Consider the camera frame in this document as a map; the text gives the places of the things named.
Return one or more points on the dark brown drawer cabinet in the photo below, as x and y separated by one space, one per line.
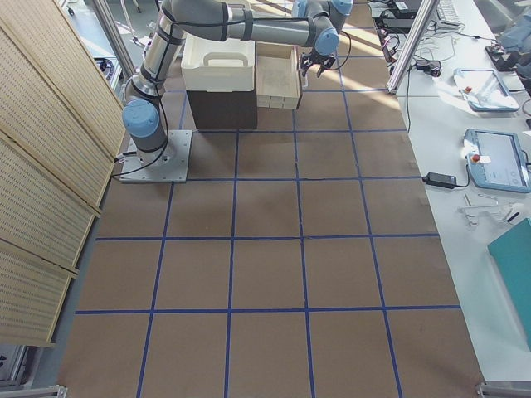
223 110

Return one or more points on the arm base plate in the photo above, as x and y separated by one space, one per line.
170 165

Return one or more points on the wooden drawer with white handle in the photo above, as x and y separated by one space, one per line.
278 81

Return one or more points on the clear acrylic bracket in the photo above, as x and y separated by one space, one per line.
488 205

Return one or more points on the near teach pendant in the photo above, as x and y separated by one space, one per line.
496 161

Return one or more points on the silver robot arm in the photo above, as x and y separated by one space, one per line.
311 25

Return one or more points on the teach pendant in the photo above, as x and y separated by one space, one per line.
484 91
496 161

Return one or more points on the wooden pegboard panel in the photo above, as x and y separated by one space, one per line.
60 131

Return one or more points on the teal box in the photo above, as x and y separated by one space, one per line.
511 253

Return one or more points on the aluminium frame post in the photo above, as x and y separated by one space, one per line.
409 47

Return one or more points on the far teach pendant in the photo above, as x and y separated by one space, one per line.
484 91

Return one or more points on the white plastic tray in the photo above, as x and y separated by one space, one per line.
218 66

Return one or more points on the black power adapter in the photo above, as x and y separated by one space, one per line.
440 180

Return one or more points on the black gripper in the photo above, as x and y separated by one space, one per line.
316 57

